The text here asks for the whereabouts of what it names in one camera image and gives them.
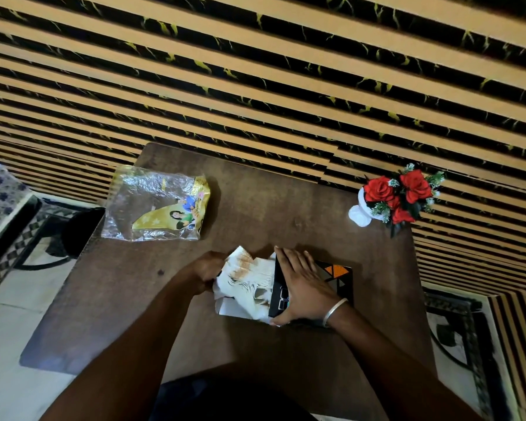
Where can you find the person's left hand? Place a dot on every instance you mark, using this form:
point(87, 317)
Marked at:
point(204, 269)

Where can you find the person's right hand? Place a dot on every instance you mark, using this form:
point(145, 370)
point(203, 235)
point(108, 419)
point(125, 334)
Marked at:
point(304, 289)

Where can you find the person's right middle finger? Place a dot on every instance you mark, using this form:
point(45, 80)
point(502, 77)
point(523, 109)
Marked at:
point(294, 263)

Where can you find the person's right little finger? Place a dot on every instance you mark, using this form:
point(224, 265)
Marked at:
point(314, 265)

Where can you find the person's right thumb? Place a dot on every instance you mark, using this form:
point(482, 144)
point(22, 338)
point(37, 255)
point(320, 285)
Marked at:
point(280, 320)

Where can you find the person's left fingers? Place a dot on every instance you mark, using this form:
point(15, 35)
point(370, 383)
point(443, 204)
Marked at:
point(214, 276)

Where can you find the black box with orange print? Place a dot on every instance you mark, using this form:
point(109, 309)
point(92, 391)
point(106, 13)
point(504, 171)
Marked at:
point(337, 276)

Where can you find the white fringed cloth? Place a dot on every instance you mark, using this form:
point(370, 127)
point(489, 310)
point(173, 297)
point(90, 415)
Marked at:
point(245, 280)

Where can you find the person's left forearm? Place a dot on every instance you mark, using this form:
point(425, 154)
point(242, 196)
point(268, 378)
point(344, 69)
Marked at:
point(127, 359)

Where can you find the person's right forearm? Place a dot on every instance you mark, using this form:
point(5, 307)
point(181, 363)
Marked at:
point(394, 368)

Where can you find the brown wooden table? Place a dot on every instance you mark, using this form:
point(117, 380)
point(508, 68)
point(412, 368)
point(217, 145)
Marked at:
point(245, 241)

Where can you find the silver bangle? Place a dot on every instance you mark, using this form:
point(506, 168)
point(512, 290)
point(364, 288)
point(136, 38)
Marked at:
point(333, 311)

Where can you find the white flower vase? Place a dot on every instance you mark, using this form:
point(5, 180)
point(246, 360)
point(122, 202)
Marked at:
point(360, 213)

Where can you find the clear and yellow plastic bag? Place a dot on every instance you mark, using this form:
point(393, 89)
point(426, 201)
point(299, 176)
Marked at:
point(158, 206)

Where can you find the person's dark clothing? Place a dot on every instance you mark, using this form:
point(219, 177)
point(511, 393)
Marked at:
point(228, 398)

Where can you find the red artificial roses bouquet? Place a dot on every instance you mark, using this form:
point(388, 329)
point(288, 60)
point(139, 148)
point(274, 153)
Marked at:
point(399, 195)

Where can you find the black round stool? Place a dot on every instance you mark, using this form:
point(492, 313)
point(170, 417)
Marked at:
point(76, 234)

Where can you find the black patterned furniture frame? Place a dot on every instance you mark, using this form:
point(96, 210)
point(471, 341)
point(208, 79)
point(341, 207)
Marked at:
point(460, 346)

